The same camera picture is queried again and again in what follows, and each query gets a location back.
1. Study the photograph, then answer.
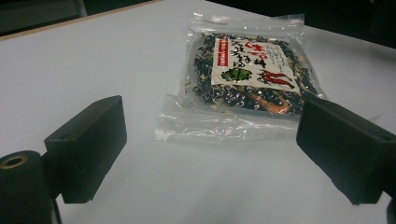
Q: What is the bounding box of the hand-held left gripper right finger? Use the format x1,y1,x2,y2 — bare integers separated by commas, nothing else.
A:
295,98,396,206

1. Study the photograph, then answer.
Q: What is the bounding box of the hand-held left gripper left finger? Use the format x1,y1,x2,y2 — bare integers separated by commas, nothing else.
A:
43,94,128,204

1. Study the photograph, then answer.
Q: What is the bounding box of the clear bag of dried vegetables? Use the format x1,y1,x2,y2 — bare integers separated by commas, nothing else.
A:
154,12,329,145

